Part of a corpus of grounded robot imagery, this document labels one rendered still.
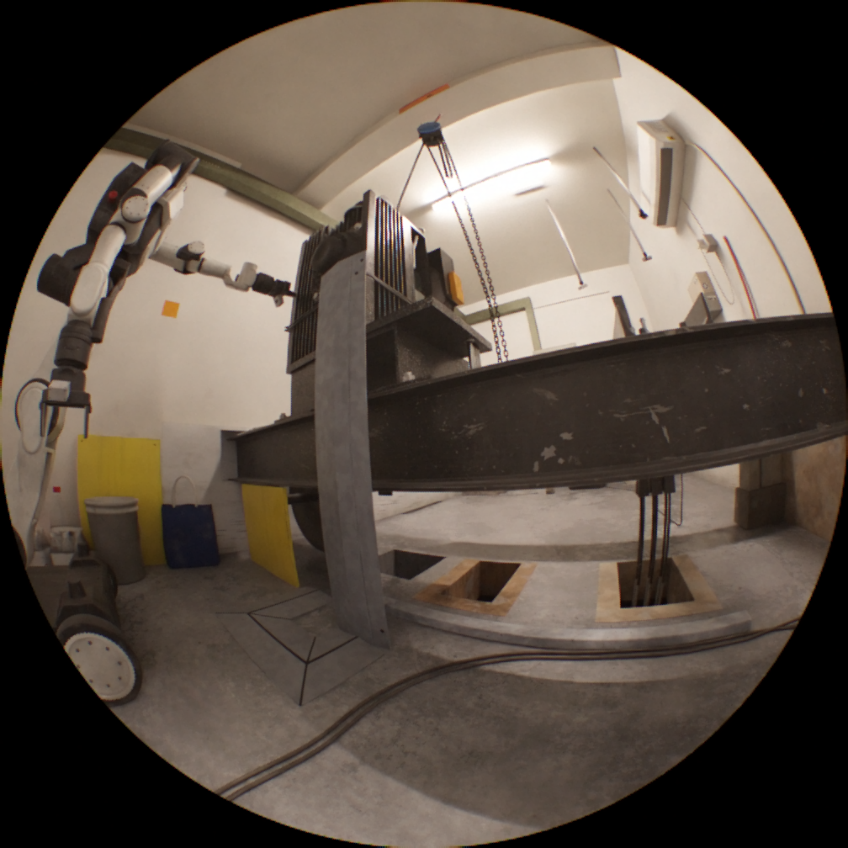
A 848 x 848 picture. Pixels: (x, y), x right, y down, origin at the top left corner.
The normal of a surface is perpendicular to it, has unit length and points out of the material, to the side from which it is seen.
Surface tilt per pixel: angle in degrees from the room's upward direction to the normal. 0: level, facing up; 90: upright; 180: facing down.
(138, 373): 90
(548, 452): 90
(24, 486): 115
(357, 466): 90
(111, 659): 90
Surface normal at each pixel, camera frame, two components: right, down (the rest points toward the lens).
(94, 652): 0.89, -0.12
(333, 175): 0.07, 0.99
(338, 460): -0.36, -0.09
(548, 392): -0.56, -0.06
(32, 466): 0.83, 0.31
